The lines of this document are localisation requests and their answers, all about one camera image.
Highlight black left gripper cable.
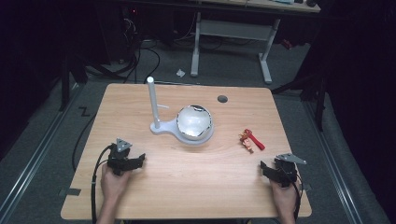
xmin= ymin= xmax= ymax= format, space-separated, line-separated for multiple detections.
xmin=90 ymin=143 xmax=117 ymax=224

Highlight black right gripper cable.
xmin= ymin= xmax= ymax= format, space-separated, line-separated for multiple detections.
xmin=279 ymin=167 xmax=304 ymax=220

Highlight red keychain with figure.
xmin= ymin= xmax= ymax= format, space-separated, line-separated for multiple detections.
xmin=238 ymin=128 xmax=266 ymax=154

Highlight black floor cables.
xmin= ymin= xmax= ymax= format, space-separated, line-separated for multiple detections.
xmin=71 ymin=8 xmax=200 ymax=85

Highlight white-legged desk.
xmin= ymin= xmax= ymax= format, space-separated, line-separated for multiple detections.
xmin=124 ymin=0 xmax=321 ymax=85

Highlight grey tape strip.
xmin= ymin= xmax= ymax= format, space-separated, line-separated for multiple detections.
xmin=58 ymin=188 xmax=82 ymax=198

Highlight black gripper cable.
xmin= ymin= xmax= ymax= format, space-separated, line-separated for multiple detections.
xmin=90 ymin=143 xmax=117 ymax=224
xmin=279 ymin=167 xmax=304 ymax=220

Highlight shiny silver metal bowl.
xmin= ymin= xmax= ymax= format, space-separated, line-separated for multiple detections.
xmin=176 ymin=104 xmax=214 ymax=141

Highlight person's right hand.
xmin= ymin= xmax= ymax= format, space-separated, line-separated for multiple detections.
xmin=269 ymin=178 xmax=301 ymax=217

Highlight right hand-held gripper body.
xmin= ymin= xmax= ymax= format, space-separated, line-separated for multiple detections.
xmin=273 ymin=152 xmax=307 ymax=189

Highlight white stand with pole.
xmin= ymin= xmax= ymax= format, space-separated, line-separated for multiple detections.
xmin=146 ymin=76 xmax=216 ymax=146

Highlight metal floor rail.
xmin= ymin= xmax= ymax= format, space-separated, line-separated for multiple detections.
xmin=0 ymin=83 xmax=82 ymax=224
xmin=303 ymin=101 xmax=365 ymax=224

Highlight person's left hand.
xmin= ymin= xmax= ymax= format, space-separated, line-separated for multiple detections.
xmin=100 ymin=163 xmax=133 ymax=203

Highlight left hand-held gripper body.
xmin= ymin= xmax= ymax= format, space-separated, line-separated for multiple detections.
xmin=106 ymin=137 xmax=138 ymax=175

